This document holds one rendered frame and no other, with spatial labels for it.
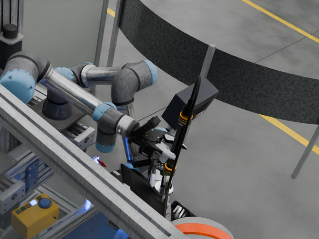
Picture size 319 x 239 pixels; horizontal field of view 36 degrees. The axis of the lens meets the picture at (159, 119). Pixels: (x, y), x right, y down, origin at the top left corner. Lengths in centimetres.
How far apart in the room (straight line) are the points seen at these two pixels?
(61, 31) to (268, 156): 200
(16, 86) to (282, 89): 234
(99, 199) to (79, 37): 322
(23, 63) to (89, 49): 240
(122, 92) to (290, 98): 188
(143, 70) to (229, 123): 245
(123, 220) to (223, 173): 321
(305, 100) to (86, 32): 177
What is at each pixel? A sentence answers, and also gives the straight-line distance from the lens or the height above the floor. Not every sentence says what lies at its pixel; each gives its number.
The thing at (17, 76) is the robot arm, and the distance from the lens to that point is 168.
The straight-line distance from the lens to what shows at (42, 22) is 361.
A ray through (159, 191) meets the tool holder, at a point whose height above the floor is 131.
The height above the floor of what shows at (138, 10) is 87.
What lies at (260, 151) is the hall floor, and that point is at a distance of 431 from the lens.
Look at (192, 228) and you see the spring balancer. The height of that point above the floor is 196.
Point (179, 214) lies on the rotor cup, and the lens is 185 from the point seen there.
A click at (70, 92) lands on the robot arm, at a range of 187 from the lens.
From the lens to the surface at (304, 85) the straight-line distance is 363.
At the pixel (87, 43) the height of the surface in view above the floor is 54.
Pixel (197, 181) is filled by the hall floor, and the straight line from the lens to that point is 381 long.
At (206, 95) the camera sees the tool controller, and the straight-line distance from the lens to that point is 251.
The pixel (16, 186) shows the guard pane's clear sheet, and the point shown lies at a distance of 103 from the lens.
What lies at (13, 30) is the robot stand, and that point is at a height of 157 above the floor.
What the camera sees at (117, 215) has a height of 203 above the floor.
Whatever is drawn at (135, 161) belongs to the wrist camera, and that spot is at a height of 120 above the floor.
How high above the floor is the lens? 262
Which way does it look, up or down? 38 degrees down
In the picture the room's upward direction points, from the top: 15 degrees clockwise
